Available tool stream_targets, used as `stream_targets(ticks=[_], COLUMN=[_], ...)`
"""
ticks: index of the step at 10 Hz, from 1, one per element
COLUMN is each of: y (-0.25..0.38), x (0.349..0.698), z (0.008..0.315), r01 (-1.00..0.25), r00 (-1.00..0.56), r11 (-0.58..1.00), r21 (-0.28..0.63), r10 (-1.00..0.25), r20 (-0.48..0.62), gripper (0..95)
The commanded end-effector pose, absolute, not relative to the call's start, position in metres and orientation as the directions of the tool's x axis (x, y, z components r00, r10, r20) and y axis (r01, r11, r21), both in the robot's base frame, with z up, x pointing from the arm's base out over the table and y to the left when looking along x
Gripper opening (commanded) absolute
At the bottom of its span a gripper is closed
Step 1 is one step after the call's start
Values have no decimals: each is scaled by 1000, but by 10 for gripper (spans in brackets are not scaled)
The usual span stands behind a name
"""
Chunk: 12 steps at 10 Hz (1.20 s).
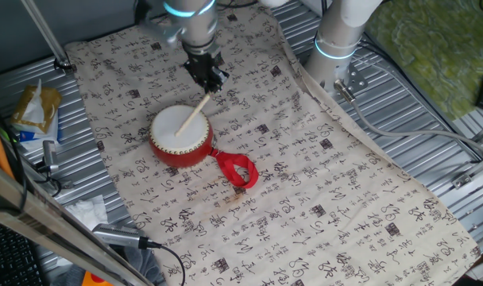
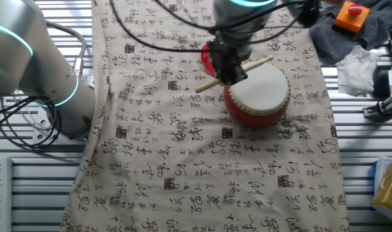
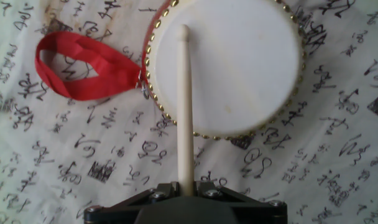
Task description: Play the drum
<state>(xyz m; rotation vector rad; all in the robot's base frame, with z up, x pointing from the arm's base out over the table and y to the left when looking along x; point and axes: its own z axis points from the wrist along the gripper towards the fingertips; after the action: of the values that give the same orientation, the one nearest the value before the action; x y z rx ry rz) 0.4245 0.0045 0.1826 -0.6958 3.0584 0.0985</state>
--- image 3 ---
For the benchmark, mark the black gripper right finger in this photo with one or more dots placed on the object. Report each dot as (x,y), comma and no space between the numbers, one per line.
(260,213)

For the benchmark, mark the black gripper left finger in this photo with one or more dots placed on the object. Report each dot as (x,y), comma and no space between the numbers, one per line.
(120,211)

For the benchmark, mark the wooden drumstick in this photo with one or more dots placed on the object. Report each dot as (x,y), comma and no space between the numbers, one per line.
(185,109)

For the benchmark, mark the red drum with white skin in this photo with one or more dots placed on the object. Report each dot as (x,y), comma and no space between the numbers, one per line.
(238,68)

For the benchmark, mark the beige calligraphy print cloth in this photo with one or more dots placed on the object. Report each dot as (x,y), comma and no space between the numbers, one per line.
(52,149)

